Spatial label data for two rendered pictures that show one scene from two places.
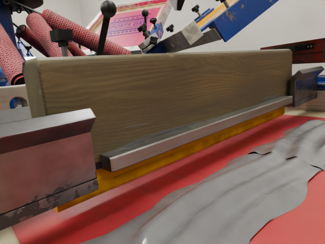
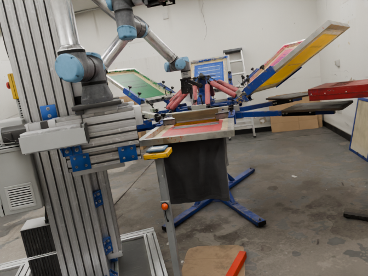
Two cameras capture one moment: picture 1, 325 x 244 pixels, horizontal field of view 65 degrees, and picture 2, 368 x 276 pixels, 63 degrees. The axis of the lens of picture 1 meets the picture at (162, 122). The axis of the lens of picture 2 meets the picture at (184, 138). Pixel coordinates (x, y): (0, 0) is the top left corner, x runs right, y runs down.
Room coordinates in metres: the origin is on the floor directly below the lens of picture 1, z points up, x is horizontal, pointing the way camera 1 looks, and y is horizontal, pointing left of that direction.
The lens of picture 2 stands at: (-1.22, -1.85, 1.31)
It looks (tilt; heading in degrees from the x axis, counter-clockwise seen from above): 11 degrees down; 53
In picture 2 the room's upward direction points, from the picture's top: 8 degrees counter-clockwise
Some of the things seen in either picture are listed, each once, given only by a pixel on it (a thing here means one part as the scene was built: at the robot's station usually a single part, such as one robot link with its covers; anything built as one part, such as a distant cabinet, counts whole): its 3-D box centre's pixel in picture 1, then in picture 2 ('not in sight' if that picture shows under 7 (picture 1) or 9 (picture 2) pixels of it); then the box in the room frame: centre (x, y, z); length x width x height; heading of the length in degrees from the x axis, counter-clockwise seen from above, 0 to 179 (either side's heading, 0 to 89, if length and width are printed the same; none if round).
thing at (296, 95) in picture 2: not in sight; (260, 104); (1.54, 0.31, 0.91); 1.34 x 0.40 x 0.08; 162
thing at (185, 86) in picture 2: not in sight; (187, 85); (0.26, -0.03, 1.26); 0.09 x 0.08 x 0.12; 133
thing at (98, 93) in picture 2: not in sight; (95, 92); (-0.63, -0.42, 1.31); 0.15 x 0.15 x 0.10
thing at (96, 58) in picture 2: not in sight; (90, 67); (-0.64, -0.42, 1.42); 0.13 x 0.12 x 0.14; 38
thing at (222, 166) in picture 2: not in sight; (191, 171); (-0.09, -0.39, 0.74); 0.45 x 0.03 x 0.43; 132
